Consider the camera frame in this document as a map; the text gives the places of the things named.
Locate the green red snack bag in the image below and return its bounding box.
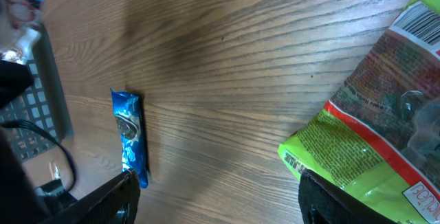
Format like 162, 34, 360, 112
278, 0, 439, 223

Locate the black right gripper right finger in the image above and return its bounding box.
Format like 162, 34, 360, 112
298, 169, 394, 224

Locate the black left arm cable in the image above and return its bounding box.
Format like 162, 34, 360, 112
0, 119, 77, 192

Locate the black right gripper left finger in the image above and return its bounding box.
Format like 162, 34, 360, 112
39, 169, 140, 224

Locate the blue Oreo cookie pack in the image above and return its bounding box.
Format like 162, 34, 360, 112
111, 89, 149, 188

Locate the dark grey plastic basket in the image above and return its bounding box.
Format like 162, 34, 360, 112
1, 27, 73, 162

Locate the beige tissue pack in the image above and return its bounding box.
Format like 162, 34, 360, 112
1, 0, 44, 65

